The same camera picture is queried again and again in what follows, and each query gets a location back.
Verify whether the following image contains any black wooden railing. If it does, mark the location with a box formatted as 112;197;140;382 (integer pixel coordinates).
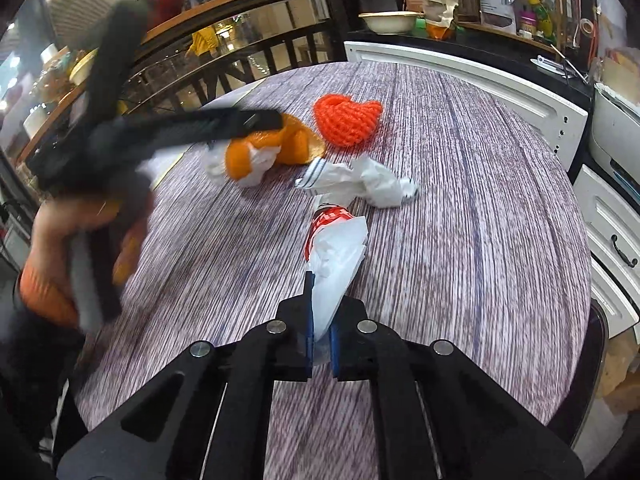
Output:
120;25;346;111

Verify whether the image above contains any beige snack bag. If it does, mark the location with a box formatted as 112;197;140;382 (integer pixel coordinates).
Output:
424;0;460;41

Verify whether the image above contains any cream bowl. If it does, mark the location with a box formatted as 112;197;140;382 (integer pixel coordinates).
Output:
359;11;425;36

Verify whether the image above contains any person's left hand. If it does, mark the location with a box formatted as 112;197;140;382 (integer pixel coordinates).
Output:
31;191;156;287

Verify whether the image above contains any yellow bottle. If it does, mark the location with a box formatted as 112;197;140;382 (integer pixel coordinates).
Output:
527;0;553;36

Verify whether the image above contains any curved wooden ledge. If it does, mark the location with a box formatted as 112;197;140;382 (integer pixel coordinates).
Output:
15;0;401;161

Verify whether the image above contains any long white cabinet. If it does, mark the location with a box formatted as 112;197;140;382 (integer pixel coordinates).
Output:
344;40;590;171

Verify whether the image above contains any white striped wrapper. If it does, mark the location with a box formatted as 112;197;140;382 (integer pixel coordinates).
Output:
294;155;421;209

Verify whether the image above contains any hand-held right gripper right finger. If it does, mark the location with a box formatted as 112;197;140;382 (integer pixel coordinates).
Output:
329;296;586;480

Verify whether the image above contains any red checkered white wrapper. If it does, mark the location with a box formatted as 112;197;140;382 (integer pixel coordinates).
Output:
304;202;371;336

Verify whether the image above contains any orange peel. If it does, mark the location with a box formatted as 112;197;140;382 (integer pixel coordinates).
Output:
224;112;327;182

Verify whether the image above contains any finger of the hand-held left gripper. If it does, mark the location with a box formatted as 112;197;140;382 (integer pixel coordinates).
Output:
79;0;152;130
105;106;284;160

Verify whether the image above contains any white stapler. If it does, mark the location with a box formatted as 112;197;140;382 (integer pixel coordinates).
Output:
530;55;588;78

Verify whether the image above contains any white printer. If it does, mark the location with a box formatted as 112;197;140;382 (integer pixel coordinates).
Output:
590;82;640;196

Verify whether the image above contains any white drawer unit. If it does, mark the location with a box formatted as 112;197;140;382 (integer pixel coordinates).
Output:
572;162;640;341

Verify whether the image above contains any yellow lidded container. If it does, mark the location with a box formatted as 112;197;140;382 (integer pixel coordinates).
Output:
67;49;103;86

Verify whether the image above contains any orange foam net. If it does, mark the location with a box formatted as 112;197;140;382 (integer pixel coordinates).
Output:
312;94;383;148

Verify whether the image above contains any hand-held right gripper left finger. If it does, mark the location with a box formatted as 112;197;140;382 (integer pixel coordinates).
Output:
55;270;317;480

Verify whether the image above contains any dark brown trash bin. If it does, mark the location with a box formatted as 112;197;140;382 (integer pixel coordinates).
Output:
547;300;610;448

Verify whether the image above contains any wooden shelf rack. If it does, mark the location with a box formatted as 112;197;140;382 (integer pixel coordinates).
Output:
460;0;591;56

